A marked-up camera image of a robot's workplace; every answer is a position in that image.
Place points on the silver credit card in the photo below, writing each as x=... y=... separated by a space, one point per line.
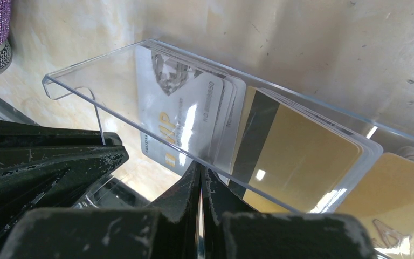
x=187 y=111

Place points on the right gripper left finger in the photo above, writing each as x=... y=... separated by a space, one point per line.
x=161 y=229

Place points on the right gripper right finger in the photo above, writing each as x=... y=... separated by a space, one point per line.
x=233 y=229

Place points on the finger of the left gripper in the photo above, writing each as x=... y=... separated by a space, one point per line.
x=50 y=177
x=14 y=134

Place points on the clear plastic card box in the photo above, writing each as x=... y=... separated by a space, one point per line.
x=383 y=200

